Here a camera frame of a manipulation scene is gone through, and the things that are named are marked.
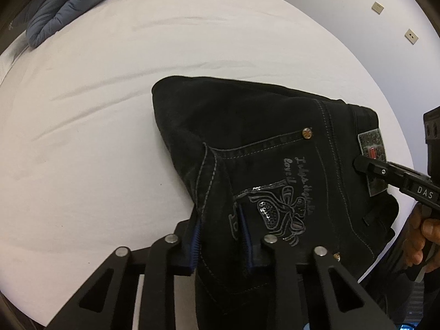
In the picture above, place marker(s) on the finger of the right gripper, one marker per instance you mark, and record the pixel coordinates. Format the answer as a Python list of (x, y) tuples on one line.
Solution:
[(408, 181)]

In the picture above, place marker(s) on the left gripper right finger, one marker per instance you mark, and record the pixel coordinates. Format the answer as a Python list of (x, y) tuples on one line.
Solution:
[(294, 279)]

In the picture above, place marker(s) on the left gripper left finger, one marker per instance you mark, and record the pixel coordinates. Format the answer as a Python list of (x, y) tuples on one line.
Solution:
[(106, 300)]

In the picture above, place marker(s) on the black denim pants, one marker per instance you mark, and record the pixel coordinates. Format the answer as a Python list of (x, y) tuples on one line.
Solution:
[(241, 145)]

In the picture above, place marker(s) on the person's right hand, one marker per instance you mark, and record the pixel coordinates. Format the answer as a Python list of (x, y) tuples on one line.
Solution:
[(421, 230)]

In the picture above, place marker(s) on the dark grey headboard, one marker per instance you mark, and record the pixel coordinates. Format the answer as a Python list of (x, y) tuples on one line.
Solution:
[(13, 6)]

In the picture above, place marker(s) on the lower wall socket plate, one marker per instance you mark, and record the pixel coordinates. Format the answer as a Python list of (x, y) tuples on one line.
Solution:
[(411, 36)]

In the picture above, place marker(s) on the upper wall switch plate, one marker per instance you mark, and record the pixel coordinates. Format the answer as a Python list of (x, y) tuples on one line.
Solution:
[(377, 7)]

